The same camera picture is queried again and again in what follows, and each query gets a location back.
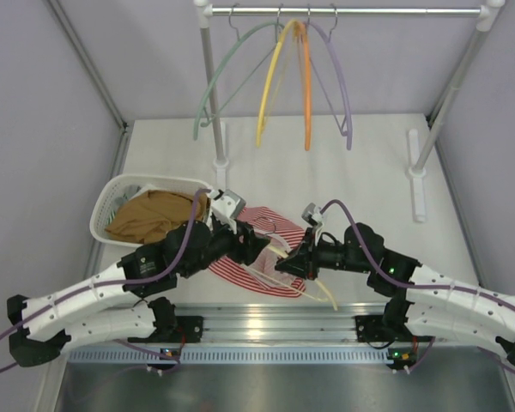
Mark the red white striped tank top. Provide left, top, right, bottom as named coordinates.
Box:
left=209, top=206, right=306, bottom=299

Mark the silver clothes rack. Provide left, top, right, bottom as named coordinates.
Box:
left=192, top=1, right=506, bottom=223

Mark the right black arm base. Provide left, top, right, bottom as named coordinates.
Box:
left=354, top=314, right=432, bottom=348

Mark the tan brown garment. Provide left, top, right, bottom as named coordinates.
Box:
left=106, top=190, right=209, bottom=245

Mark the aluminium mounting rail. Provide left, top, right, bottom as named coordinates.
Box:
left=85, top=302, right=515, bottom=347

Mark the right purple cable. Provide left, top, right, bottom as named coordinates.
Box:
left=321, top=198, right=515, bottom=323

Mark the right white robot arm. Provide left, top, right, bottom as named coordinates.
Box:
left=275, top=223, right=515, bottom=367

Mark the orange hanger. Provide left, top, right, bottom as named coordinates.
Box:
left=294, top=21, right=312, bottom=151

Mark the purple cable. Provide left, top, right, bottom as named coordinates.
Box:
left=321, top=198, right=515, bottom=323
left=0, top=188, right=214, bottom=377

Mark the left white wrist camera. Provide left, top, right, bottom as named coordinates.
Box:
left=207, top=189, right=246, bottom=233

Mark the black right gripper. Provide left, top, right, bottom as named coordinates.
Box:
left=276, top=227, right=372, bottom=281

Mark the white slotted cable duct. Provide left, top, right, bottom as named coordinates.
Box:
left=68, top=345, right=394, bottom=365

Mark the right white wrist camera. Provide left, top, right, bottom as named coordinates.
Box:
left=301, top=203, right=325, bottom=242

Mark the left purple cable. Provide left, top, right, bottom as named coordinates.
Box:
left=0, top=188, right=214, bottom=377

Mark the white plastic laundry basket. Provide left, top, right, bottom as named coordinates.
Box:
left=89, top=173, right=212, bottom=248

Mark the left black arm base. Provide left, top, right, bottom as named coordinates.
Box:
left=153, top=316, right=204, bottom=343

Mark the green hanger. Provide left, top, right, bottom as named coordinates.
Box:
left=191, top=15, right=284, bottom=141

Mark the cream hanger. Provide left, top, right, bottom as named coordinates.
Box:
left=244, top=216, right=340, bottom=312

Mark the purple hanger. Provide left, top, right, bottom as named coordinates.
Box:
left=306, top=21, right=354, bottom=151

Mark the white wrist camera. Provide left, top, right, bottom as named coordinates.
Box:
left=207, top=189, right=246, bottom=233
left=301, top=203, right=325, bottom=242

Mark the yellow hanger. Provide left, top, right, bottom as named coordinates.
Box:
left=255, top=17, right=300, bottom=149

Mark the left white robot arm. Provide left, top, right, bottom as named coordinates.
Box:
left=7, top=221, right=270, bottom=367

